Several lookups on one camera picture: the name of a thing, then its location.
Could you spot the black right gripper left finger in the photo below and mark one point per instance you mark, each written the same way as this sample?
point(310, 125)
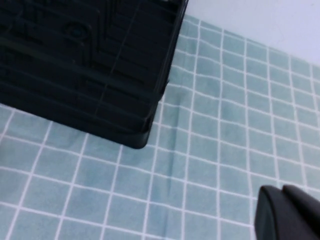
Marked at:
point(275, 217)

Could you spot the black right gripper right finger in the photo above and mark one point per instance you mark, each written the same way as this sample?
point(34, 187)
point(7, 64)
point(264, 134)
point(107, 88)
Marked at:
point(310, 217)

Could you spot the black dish rack drip tray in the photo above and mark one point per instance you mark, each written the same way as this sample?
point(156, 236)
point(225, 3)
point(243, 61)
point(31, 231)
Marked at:
point(62, 75)

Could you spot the green checked tablecloth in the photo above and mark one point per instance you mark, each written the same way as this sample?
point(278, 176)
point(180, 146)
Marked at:
point(225, 112)

